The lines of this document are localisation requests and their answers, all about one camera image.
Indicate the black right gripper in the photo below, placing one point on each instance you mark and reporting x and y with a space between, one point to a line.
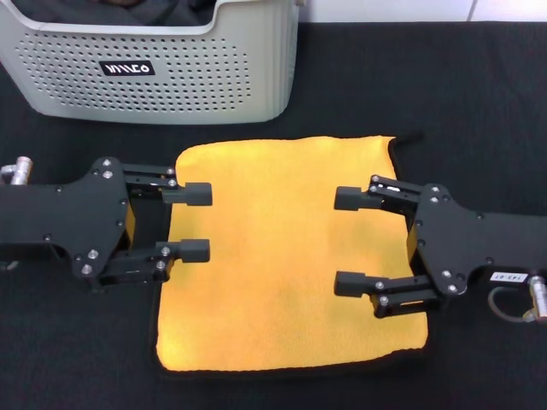
453 239

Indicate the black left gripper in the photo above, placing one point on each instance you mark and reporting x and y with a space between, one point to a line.
77 213

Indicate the yellow towel black trim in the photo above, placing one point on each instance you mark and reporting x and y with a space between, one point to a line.
278 256

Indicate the grey perforated storage box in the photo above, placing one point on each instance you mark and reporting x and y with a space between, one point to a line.
192 98

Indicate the black tablecloth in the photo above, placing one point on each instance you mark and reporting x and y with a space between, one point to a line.
470 107

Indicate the grey towel black trim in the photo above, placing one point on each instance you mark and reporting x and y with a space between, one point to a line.
128 15

